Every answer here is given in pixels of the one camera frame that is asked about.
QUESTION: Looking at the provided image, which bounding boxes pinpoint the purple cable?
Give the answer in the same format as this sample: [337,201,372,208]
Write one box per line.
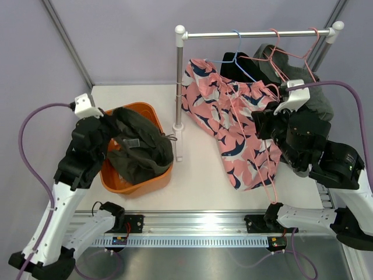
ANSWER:
[13,103,76,280]
[287,80,373,187]

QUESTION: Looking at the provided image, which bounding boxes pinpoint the olive green shorts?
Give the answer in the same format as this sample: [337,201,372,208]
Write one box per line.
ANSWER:
[107,107,174,185]

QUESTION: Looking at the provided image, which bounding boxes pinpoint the pink wire hanger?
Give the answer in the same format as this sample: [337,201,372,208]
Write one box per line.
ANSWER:
[272,27,320,82]
[238,29,290,84]
[223,83,282,205]

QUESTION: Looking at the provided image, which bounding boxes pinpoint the blue wire hanger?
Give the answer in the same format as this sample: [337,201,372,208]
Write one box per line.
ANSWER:
[207,30,256,82]

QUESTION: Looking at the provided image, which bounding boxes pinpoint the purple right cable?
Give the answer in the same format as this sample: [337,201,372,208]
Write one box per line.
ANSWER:
[287,80,373,187]

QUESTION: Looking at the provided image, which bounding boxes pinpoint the aluminium mounting rail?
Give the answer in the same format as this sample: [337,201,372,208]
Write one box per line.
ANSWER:
[66,211,336,237]

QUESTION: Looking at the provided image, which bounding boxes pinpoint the white slotted cable duct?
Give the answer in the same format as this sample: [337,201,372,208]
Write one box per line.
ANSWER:
[91,236,269,248]

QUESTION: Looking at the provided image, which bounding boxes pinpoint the orange plastic laundry basket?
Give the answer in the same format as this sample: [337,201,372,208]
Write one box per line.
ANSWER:
[100,102,173,197]

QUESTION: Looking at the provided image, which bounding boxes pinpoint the black shorts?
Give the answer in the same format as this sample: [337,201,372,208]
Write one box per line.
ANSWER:
[220,52,272,85]

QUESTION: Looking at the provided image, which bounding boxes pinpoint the metal clothes rack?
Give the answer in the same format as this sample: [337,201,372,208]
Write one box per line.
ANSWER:
[173,21,344,162]

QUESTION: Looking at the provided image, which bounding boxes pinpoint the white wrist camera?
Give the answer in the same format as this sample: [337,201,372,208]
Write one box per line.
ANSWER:
[273,87,310,115]
[73,93,104,119]

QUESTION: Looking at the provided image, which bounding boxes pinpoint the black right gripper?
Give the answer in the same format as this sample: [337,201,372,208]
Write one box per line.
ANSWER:
[252,100,302,169]

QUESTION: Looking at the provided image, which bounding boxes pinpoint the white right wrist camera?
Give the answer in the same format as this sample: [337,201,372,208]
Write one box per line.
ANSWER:
[273,87,310,115]

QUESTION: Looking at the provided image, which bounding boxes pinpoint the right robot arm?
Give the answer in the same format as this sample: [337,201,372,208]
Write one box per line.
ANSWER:
[252,109,372,251]

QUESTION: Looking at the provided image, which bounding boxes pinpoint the aluminium frame post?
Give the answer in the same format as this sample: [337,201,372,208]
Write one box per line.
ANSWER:
[40,0,94,89]
[307,0,350,72]

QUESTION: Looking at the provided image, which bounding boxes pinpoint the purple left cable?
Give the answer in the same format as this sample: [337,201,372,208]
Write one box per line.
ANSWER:
[13,103,76,280]

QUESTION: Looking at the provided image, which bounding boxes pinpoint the grey green shorts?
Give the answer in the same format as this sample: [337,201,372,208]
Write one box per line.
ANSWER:
[252,43,335,122]

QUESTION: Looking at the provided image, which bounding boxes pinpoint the right aluminium frame post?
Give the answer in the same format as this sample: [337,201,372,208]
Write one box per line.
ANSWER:
[307,0,350,72]

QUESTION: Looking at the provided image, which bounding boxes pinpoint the pink shark print shorts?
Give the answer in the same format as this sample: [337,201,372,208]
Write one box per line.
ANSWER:
[181,59,281,191]

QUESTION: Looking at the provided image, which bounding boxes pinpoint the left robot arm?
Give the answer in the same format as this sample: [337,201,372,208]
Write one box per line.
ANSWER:
[8,114,125,279]

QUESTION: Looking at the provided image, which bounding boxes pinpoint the left aluminium frame post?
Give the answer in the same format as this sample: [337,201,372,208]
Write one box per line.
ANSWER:
[40,0,94,89]

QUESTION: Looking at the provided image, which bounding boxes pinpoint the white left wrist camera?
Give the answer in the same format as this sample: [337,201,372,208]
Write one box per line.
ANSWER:
[73,93,104,119]

